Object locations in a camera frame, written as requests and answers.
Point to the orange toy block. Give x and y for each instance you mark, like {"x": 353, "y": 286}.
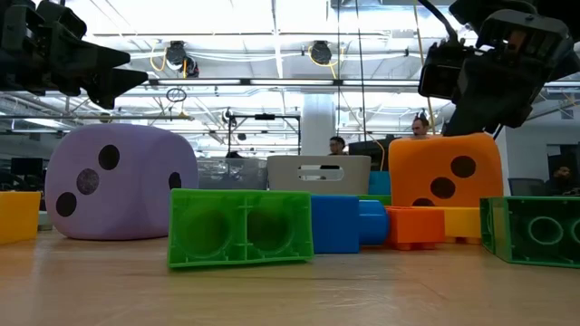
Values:
{"x": 414, "y": 224}

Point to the dark green toy block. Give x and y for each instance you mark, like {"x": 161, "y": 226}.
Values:
{"x": 498, "y": 226}

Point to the green two-stud toy block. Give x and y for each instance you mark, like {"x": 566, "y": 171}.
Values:
{"x": 235, "y": 226}

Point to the long ceiling light bar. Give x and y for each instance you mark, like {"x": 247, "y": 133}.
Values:
{"x": 290, "y": 82}

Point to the black stand frame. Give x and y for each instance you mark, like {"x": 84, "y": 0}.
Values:
{"x": 264, "y": 117}

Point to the dark grey translucent bin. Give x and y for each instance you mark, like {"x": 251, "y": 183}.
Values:
{"x": 231, "y": 174}

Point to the white pillar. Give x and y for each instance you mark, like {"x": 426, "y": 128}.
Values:
{"x": 317, "y": 122}

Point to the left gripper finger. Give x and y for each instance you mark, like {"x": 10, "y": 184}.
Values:
{"x": 99, "y": 56}
{"x": 113, "y": 83}

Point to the person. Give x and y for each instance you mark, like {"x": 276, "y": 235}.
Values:
{"x": 337, "y": 146}
{"x": 562, "y": 179}
{"x": 420, "y": 127}

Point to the purple foam die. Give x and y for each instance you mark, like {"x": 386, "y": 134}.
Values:
{"x": 127, "y": 181}

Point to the yellow toy block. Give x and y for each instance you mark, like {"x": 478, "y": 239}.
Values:
{"x": 18, "y": 215}

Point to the yellow-orange toy block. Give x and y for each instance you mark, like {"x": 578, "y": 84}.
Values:
{"x": 462, "y": 222}

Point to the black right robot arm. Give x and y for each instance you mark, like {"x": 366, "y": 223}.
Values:
{"x": 562, "y": 6}

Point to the blue toy block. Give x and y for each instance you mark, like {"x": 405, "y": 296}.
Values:
{"x": 335, "y": 224}

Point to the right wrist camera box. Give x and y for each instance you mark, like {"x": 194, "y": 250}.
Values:
{"x": 441, "y": 74}

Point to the light cyan toy block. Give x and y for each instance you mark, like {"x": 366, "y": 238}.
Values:
{"x": 45, "y": 220}

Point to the dark monitor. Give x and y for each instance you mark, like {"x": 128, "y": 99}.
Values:
{"x": 362, "y": 151}
{"x": 26, "y": 166}

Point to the light grey plastic bin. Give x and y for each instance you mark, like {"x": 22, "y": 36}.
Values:
{"x": 281, "y": 176}

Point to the orange foam die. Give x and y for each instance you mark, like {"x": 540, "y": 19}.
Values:
{"x": 417, "y": 172}

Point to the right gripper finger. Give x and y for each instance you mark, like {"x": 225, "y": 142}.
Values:
{"x": 498, "y": 86}
{"x": 476, "y": 127}

